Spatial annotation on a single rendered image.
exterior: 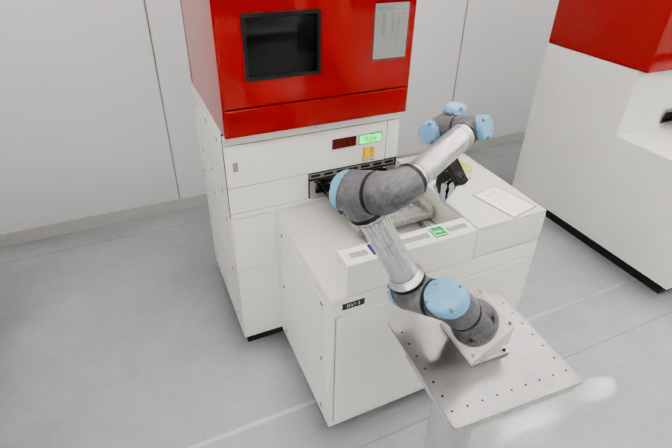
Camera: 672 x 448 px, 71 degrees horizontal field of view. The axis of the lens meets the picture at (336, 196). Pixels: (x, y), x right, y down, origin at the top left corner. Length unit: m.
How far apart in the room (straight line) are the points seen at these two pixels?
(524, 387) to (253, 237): 1.27
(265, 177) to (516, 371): 1.21
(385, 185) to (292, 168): 0.96
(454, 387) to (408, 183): 0.64
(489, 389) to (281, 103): 1.23
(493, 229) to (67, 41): 2.58
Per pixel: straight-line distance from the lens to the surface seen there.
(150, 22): 3.29
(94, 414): 2.63
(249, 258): 2.27
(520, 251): 2.15
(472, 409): 1.49
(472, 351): 1.58
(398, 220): 2.01
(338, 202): 1.27
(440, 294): 1.42
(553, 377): 1.64
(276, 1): 1.79
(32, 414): 2.75
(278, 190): 2.11
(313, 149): 2.08
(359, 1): 1.92
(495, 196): 2.11
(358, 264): 1.64
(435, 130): 1.49
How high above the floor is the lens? 2.01
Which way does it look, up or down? 32 degrees down
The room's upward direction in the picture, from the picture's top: 1 degrees clockwise
